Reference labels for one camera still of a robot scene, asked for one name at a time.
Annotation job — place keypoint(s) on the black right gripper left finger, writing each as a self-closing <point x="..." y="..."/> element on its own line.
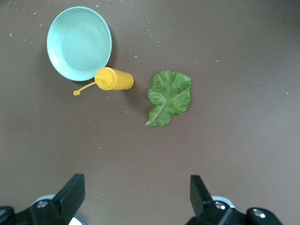
<point x="58" y="211"/>

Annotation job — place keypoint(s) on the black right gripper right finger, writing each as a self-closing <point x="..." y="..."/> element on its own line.
<point x="211" y="213"/>

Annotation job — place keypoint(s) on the green lettuce leaf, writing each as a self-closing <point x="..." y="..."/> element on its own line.
<point x="171" y="93"/>

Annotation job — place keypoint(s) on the yellow squeeze bottle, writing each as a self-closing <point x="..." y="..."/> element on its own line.
<point x="117" y="80"/>

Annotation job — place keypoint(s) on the mint green plate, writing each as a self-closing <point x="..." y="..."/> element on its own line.
<point x="77" y="42"/>

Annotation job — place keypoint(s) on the brown tablecloth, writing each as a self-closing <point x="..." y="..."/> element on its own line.
<point x="234" y="140"/>

